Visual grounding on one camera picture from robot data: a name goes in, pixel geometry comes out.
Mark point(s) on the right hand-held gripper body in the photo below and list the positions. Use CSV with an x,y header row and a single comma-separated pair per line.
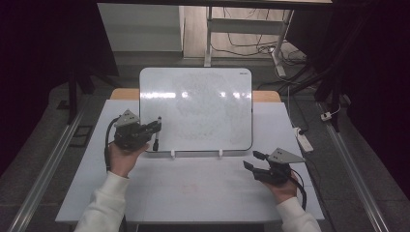
x,y
275,174

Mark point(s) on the wooden board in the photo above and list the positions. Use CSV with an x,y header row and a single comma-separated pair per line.
x,y
124,94

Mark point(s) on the small white plug adapter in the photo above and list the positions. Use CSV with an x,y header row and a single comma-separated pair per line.
x,y
326,116

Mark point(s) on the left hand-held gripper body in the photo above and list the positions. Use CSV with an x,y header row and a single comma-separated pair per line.
x,y
129,137

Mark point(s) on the black rectangular floor frame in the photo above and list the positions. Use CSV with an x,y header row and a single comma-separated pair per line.
x,y
74,141

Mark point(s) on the black metal stand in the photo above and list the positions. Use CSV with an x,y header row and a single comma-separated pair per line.
x,y
72,96
335,96

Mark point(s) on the white power strip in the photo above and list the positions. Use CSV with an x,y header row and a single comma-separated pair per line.
x,y
304,143

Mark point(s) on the white whiteboard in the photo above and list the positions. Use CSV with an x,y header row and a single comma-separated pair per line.
x,y
199,112

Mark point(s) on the person's right hand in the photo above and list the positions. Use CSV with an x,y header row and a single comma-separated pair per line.
x,y
283,191

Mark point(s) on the white desk frame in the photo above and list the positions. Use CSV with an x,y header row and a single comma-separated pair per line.
x,y
245,25

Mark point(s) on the white whiteboard support clip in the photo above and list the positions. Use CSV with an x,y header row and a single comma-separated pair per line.
x,y
172,154
220,153

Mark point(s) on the person's left hand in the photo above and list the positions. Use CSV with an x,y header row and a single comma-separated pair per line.
x,y
124,161

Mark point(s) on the aluminium rail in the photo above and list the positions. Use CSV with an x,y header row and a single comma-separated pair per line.
x,y
42,180
354,180

